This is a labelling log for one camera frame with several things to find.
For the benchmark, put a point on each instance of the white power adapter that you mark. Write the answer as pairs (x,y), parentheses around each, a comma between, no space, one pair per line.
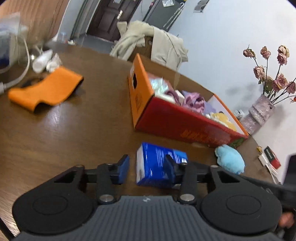
(265,162)

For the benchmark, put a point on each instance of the person's right hand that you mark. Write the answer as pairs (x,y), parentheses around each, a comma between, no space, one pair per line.
(286,220)

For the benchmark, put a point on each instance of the white small bottle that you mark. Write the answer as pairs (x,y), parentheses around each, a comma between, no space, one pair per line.
(40,63)

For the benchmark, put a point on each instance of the white small jar by vase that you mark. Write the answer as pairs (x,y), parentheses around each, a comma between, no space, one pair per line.
(239,114)

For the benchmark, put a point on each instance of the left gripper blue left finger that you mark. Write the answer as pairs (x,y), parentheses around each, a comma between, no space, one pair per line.
(109,175)

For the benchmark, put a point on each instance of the dark brown entrance door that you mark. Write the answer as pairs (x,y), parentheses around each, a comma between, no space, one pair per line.
(108,13)

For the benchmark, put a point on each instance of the pink textured flower vase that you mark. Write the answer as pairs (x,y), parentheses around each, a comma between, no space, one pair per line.
(258,114)

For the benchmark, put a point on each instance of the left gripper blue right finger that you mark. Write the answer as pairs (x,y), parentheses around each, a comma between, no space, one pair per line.
(186,176)

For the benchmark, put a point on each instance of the red orange cardboard box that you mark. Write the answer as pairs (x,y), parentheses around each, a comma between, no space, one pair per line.
(158,116)

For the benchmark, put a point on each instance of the wooden chair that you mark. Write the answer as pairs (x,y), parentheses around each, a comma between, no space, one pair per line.
(145,50)

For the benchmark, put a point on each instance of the red black small box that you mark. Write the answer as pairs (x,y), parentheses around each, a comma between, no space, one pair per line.
(272,158)

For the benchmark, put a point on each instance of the yellow white plush hamster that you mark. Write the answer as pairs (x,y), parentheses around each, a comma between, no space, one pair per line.
(222,119)

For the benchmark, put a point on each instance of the pink hard-shell suitcase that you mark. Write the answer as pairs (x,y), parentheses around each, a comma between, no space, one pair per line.
(42,18)

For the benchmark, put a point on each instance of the light blue plush toy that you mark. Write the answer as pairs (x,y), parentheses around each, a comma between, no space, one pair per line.
(230,159)

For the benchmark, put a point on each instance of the blue tissue pack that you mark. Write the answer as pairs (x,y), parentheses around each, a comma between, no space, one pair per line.
(149,165)

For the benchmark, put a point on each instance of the orange fabric wrap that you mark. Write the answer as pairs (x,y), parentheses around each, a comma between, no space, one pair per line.
(52,90)

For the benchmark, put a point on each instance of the dried pink rose bouquet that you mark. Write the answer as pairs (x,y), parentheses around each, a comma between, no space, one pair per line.
(275,85)

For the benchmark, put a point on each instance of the beige coat on chair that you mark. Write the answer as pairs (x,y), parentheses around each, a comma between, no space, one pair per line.
(158,45)

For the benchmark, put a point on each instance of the grey refrigerator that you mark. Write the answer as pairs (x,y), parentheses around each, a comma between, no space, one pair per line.
(162,14)

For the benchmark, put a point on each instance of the clear tissue pack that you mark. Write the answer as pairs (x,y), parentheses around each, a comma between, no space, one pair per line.
(159,85)

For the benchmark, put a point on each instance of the clear bag with white device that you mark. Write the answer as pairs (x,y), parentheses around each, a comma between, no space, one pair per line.
(12,34)

